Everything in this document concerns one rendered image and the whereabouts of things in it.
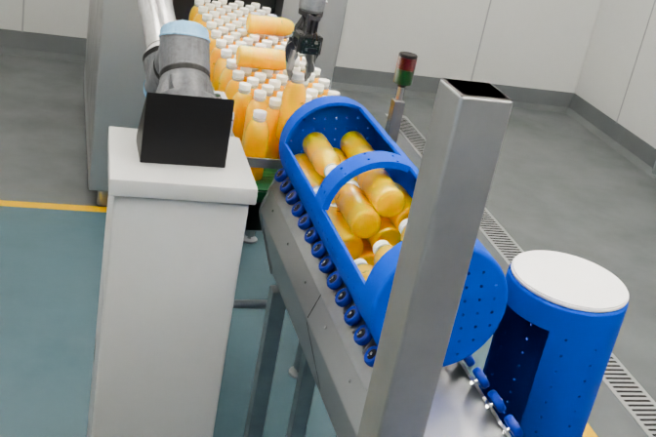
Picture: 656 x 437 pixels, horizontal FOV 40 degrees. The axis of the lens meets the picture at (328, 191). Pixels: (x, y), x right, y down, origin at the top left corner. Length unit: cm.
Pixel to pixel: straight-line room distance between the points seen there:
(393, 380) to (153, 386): 126
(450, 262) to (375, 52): 614
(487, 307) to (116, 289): 83
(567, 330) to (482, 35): 540
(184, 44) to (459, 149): 125
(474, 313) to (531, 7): 578
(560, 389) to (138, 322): 98
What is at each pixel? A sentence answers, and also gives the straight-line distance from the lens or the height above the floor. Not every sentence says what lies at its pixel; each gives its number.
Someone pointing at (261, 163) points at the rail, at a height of 96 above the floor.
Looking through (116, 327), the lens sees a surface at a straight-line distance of 214.
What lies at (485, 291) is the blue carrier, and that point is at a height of 114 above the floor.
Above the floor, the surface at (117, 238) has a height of 100.
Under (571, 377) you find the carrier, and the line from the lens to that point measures 217.
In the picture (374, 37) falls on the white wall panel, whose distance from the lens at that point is 705.
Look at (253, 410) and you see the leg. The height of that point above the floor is 21.
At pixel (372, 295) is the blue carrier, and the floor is 111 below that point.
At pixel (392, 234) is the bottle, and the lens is 205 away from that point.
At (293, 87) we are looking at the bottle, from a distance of 267.
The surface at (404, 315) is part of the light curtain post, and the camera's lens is 101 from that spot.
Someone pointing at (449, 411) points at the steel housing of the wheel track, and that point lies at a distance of 179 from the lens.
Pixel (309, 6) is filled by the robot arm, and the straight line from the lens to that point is 258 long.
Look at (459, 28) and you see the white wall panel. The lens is 726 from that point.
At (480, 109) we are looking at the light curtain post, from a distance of 92.
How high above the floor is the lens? 193
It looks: 23 degrees down
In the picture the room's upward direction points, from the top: 11 degrees clockwise
